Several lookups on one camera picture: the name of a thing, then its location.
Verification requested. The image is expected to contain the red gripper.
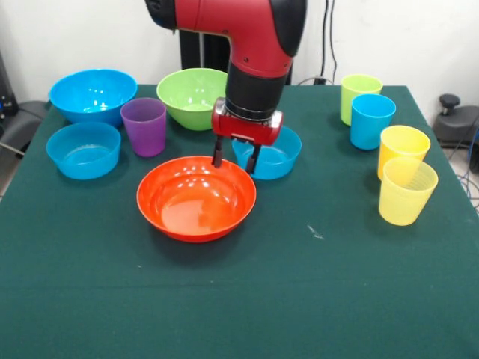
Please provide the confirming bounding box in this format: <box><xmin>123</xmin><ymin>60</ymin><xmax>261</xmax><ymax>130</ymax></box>
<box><xmin>210</xmin><ymin>96</ymin><xmax>284</xmax><ymax>175</ymax></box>

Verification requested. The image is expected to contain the small blue bowl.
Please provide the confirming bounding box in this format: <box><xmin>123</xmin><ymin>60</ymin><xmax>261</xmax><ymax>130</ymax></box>
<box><xmin>231</xmin><ymin>126</ymin><xmax>303</xmax><ymax>181</ymax></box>
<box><xmin>45</xmin><ymin>121</ymin><xmax>122</xmax><ymax>181</ymax></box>

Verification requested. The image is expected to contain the orange bowl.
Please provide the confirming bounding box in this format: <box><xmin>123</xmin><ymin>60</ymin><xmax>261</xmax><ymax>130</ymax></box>
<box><xmin>135</xmin><ymin>155</ymin><xmax>257</xmax><ymax>244</ymax></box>

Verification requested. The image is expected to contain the purple cup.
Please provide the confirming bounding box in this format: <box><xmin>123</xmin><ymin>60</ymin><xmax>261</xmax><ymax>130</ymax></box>
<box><xmin>120</xmin><ymin>97</ymin><xmax>168</xmax><ymax>158</ymax></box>

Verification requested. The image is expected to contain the green bowl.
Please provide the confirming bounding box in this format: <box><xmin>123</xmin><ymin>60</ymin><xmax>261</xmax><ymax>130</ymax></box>
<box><xmin>156</xmin><ymin>67</ymin><xmax>229</xmax><ymax>132</ymax></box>

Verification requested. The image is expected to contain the dark green tablecloth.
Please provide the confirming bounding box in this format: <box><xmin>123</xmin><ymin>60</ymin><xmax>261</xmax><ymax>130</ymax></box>
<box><xmin>0</xmin><ymin>84</ymin><xmax>479</xmax><ymax>359</ymax></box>

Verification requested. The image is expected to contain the green cup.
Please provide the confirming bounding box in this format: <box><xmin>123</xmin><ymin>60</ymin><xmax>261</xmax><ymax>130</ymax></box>
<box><xmin>340</xmin><ymin>74</ymin><xmax>384</xmax><ymax>126</ymax></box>

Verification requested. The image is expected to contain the blue cup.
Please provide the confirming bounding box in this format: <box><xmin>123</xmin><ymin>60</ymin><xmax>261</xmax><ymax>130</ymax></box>
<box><xmin>350</xmin><ymin>93</ymin><xmax>397</xmax><ymax>151</ymax></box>

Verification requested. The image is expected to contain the large blue bowl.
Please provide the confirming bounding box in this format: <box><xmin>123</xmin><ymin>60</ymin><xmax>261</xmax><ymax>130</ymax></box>
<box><xmin>49</xmin><ymin>68</ymin><xmax>138</xmax><ymax>128</ymax></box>

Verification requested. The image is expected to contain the yellow cup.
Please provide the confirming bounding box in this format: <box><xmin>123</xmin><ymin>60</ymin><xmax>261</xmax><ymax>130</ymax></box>
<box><xmin>376</xmin><ymin>125</ymin><xmax>432</xmax><ymax>181</ymax></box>
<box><xmin>378</xmin><ymin>157</ymin><xmax>439</xmax><ymax>227</ymax></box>

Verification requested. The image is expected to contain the black stand base with knob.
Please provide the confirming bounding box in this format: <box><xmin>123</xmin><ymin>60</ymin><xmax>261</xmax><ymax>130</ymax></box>
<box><xmin>433</xmin><ymin>93</ymin><xmax>479</xmax><ymax>150</ymax></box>

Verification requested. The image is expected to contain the black device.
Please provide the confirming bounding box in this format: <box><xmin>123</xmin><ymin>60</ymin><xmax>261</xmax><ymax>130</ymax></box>
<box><xmin>0</xmin><ymin>52</ymin><xmax>19</xmax><ymax>117</ymax></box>

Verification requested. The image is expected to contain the black wall cable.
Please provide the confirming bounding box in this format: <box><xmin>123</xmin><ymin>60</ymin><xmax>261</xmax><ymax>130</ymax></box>
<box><xmin>321</xmin><ymin>0</ymin><xmax>340</xmax><ymax>85</ymax></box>

